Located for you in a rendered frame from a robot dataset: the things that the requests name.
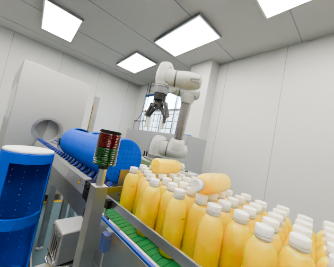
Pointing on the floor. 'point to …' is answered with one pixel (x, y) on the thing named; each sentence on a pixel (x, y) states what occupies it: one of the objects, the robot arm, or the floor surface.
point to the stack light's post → (90, 225)
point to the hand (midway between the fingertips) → (154, 126)
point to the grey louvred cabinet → (190, 160)
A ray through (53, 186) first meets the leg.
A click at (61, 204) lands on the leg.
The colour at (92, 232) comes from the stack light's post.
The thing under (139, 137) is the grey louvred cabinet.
